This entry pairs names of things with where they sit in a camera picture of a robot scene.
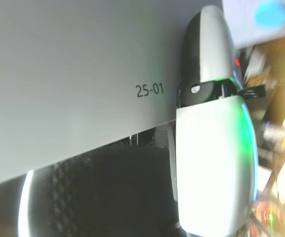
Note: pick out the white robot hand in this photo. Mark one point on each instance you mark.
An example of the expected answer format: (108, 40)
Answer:
(206, 160)

